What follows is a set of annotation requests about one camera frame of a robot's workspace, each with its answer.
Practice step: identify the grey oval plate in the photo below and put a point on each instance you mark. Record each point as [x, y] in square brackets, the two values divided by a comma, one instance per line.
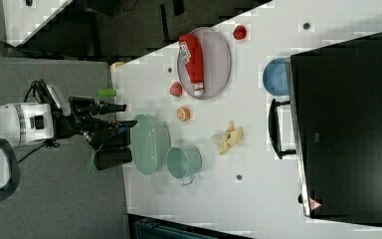
[216, 64]

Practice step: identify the pink toy strawberry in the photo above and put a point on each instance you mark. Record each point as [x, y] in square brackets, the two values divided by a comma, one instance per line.
[176, 90]

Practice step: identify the dark red toy strawberry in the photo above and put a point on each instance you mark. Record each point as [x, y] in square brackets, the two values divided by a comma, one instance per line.
[240, 33]

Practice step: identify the orange slice toy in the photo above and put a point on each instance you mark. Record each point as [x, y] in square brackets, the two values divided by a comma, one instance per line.
[183, 114]

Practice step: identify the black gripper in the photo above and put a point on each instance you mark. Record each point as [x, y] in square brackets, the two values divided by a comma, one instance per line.
[77, 116]

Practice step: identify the blue plastic cup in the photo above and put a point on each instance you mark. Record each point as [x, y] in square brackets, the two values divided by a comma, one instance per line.
[275, 77]

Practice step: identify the green perforated colander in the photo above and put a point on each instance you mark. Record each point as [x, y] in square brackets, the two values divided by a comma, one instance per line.
[150, 141]

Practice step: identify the green plastic cup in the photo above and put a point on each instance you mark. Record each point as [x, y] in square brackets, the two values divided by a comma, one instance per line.
[107, 93]

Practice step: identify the teal metal mug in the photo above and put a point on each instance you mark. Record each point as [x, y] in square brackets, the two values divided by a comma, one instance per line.
[183, 162]

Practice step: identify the red ketchup bottle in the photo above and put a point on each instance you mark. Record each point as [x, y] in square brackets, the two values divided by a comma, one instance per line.
[190, 52]

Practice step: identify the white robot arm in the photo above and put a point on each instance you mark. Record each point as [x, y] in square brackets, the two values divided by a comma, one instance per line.
[28, 123]

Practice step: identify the peeled yellow toy banana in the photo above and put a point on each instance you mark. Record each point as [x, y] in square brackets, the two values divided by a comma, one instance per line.
[228, 139]

